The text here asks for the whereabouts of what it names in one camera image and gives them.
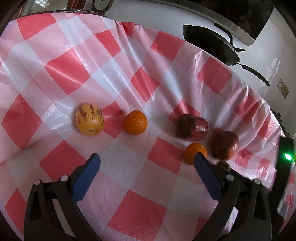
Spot black frying pan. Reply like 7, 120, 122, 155
183, 23, 270, 86

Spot small orange mandarin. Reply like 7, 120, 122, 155
183, 143, 208, 165

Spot red white checkered tablecloth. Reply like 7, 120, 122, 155
1, 13, 282, 240

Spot round wall gauge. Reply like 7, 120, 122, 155
91, 0, 115, 12

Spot small yellow striped melon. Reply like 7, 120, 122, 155
75, 103, 105, 136

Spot large pomegranate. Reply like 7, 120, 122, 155
209, 131, 240, 161

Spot dark mangosteen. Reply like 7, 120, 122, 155
217, 161, 232, 174

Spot dark red apple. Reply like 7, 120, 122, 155
177, 114, 209, 142

